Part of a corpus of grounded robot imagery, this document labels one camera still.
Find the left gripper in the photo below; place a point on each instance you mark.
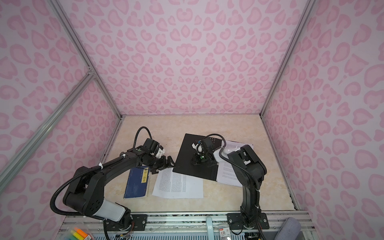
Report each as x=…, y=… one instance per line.
x=155, y=170

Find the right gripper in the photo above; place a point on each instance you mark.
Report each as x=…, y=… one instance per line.
x=196, y=157

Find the printed paper sheet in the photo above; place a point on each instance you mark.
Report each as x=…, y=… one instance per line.
x=170, y=185

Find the orange and black folder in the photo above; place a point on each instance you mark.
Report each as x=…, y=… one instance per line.
x=184, y=165

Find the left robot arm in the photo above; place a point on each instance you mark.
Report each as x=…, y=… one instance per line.
x=84, y=193

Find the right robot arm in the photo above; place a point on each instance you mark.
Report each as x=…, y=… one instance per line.
x=248, y=168

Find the blue book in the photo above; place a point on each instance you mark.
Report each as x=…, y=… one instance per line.
x=137, y=183

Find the small red label bag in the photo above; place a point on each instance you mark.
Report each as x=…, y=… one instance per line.
x=225, y=232

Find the grey cloth roll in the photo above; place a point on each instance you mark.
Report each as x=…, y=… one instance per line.
x=290, y=230

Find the highlighter marker pack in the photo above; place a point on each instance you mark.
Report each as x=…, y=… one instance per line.
x=77, y=233

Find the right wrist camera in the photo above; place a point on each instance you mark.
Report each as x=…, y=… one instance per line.
x=203, y=146

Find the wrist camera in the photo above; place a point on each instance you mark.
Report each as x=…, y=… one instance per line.
x=153, y=148
x=203, y=146

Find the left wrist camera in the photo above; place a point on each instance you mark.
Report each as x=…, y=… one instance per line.
x=153, y=148

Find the light blue handle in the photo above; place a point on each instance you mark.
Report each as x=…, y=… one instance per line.
x=210, y=228

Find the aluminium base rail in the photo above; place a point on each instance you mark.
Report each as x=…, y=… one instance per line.
x=191, y=226

